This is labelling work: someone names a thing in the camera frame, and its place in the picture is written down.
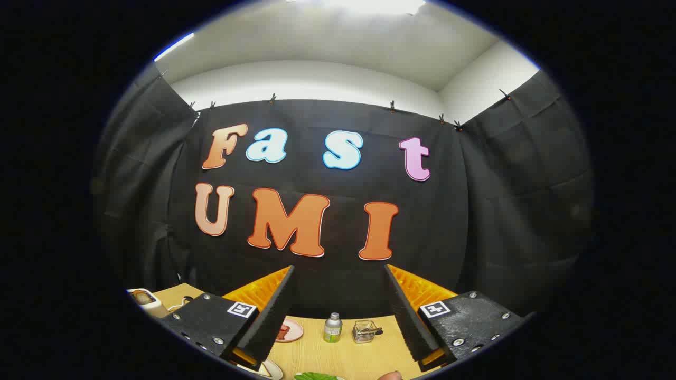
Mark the row of small cloth clips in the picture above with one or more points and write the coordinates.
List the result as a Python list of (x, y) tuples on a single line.
[(272, 98)]

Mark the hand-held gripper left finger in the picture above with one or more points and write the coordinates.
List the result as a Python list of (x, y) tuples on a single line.
[(274, 316)]

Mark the cream white toaster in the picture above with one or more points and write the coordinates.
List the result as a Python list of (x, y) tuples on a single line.
[(153, 307)]

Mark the white round plate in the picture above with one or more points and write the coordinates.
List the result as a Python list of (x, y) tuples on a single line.
[(272, 369)]

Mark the bright ceiling light panel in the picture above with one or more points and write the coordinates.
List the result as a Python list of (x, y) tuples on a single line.
[(364, 5)]

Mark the green lettuce leaf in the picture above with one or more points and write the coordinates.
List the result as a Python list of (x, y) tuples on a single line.
[(317, 376)]

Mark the pink round plate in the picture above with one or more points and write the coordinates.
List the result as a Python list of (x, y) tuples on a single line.
[(296, 331)]

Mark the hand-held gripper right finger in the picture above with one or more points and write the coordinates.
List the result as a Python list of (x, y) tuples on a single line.
[(407, 316)]

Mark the silver bottle with green label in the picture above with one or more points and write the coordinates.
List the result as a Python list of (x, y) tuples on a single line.
[(332, 330)]

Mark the brown cooked meat slab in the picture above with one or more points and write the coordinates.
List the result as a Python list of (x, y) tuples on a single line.
[(283, 332)]

